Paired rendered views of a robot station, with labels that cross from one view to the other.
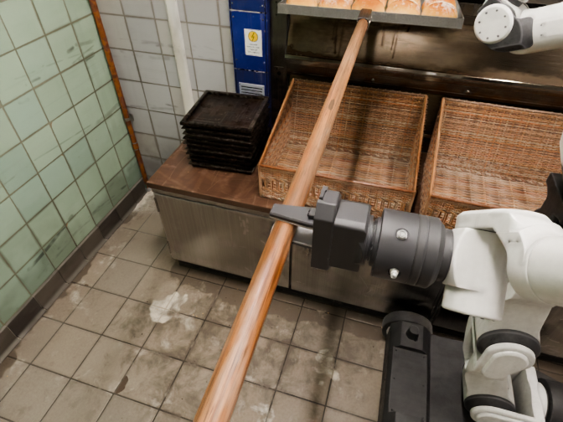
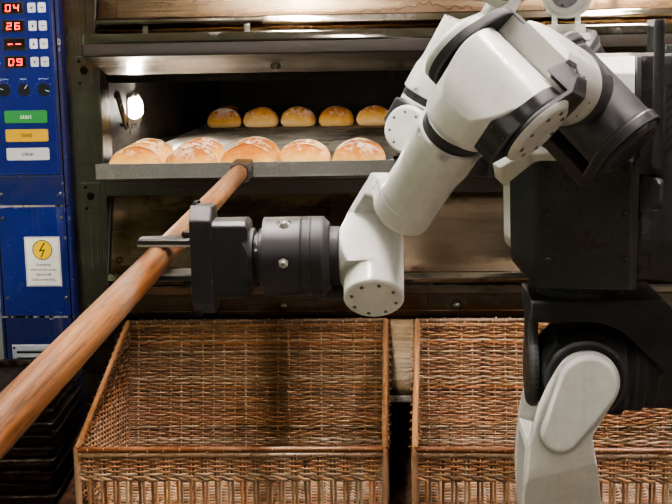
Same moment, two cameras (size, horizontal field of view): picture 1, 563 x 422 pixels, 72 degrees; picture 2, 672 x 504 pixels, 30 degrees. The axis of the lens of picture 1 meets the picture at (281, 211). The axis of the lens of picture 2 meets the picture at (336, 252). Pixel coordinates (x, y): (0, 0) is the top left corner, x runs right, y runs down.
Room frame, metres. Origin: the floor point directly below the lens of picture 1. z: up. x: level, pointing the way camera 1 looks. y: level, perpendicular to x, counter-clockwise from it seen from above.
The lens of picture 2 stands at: (-1.01, 0.12, 1.44)
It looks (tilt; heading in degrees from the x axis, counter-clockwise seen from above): 10 degrees down; 347
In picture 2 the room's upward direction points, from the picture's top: 1 degrees counter-clockwise
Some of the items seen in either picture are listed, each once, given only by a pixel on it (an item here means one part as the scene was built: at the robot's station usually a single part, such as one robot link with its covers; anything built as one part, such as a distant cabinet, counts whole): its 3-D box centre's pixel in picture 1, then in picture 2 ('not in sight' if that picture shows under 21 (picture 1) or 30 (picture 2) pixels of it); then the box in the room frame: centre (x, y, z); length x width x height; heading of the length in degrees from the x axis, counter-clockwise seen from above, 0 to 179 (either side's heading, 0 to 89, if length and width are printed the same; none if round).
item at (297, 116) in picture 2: not in sight; (298, 116); (2.42, -0.60, 1.21); 0.10 x 0.07 x 0.05; 73
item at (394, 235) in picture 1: (362, 239); (247, 257); (0.34, -0.10, 1.20); 0.12 x 0.10 x 0.13; 74
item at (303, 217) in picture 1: (294, 212); (166, 238); (0.37, -0.02, 1.22); 0.06 x 0.03 x 0.02; 74
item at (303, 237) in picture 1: (293, 236); (168, 278); (0.37, -0.02, 1.17); 0.06 x 0.03 x 0.02; 74
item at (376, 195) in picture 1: (344, 145); (245, 415); (1.28, -0.24, 0.72); 0.56 x 0.49 x 0.28; 74
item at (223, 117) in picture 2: not in sight; (224, 117); (2.48, -0.40, 1.21); 0.10 x 0.07 x 0.05; 75
